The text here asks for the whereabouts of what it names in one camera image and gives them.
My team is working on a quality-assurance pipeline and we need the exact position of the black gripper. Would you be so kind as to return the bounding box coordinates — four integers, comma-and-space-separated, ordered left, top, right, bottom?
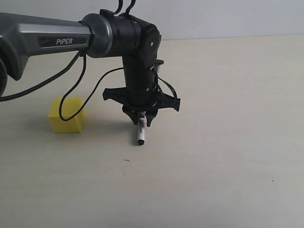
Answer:
103, 87, 181, 127

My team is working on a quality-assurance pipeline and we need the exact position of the black and white marker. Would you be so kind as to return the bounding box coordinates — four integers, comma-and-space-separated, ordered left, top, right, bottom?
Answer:
137, 112, 145, 145

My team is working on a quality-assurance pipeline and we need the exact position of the yellow cube block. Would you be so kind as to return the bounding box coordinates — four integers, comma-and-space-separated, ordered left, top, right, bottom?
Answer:
47, 97, 86, 133

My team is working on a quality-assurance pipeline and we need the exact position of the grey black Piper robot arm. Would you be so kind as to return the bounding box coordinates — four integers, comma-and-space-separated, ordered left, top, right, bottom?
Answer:
0, 9, 180, 125

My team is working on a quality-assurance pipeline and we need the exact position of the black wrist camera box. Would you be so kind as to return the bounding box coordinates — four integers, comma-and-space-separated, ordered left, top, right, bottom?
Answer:
154, 59, 164, 73

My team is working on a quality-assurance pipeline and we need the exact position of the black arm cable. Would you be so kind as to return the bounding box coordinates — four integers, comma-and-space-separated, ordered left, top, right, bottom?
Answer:
0, 51, 178, 122

